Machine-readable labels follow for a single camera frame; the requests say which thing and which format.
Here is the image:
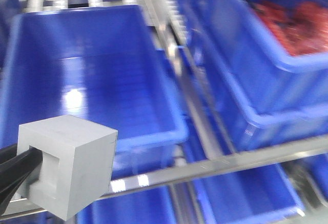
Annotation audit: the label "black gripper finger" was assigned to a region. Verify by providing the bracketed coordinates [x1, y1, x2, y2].
[0, 144, 17, 163]
[1, 148, 43, 214]

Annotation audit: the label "red packaged items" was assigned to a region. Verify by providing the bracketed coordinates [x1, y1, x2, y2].
[248, 0, 327, 56]

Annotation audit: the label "lower blue bin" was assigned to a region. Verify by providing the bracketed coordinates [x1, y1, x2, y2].
[77, 164, 304, 223]

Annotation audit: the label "stainless steel rack frame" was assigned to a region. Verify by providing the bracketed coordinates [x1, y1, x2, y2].
[104, 0, 327, 223]

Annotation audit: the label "gray hollow cube base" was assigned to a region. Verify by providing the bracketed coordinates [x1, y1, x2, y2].
[17, 115, 118, 220]

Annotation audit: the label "blue bin with red items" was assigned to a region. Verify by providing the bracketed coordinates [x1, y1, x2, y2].
[178, 0, 327, 151]

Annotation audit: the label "empty blue bin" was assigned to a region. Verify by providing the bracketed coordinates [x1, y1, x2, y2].
[1, 5, 189, 178]

